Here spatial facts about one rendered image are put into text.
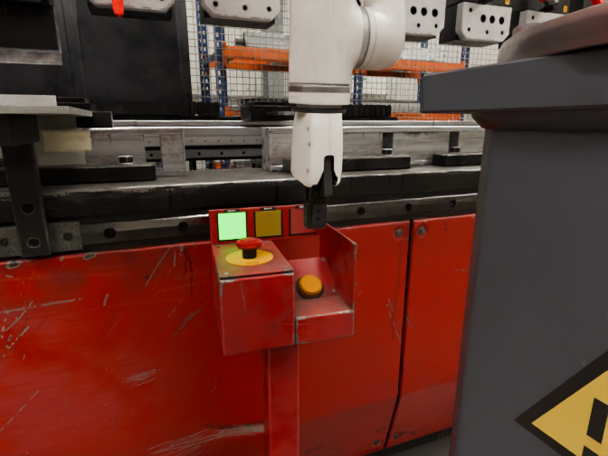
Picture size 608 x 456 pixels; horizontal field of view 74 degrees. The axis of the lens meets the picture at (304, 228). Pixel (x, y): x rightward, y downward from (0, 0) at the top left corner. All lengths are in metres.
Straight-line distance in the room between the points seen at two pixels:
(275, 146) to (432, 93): 0.73
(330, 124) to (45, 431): 0.74
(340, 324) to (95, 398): 0.49
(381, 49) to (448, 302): 0.69
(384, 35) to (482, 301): 0.44
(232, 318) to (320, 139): 0.27
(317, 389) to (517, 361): 0.84
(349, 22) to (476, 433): 0.47
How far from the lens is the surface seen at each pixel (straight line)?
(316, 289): 0.66
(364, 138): 0.98
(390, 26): 0.58
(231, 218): 0.69
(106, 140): 0.86
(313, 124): 0.53
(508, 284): 0.17
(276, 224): 0.70
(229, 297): 0.56
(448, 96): 0.18
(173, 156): 0.86
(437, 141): 1.11
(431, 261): 1.00
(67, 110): 0.61
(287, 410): 0.75
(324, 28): 0.54
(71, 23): 1.42
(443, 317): 1.09
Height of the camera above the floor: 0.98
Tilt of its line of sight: 15 degrees down
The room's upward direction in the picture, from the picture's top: straight up
